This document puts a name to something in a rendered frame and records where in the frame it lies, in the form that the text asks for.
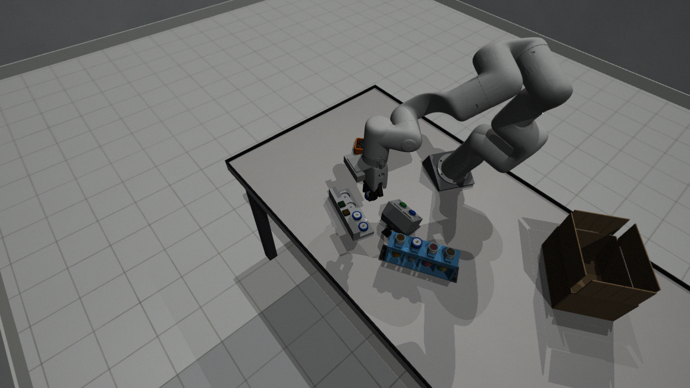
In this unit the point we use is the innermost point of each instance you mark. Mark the dark grey button housing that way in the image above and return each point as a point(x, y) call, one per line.
point(400, 218)

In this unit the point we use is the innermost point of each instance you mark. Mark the black table edge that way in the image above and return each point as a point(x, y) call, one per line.
point(340, 288)

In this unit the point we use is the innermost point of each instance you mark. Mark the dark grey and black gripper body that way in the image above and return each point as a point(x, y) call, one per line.
point(376, 175)

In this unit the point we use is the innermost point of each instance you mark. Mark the orange digital multimeter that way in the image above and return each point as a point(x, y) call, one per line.
point(358, 148)

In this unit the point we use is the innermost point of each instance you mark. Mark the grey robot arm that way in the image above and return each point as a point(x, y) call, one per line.
point(503, 67)

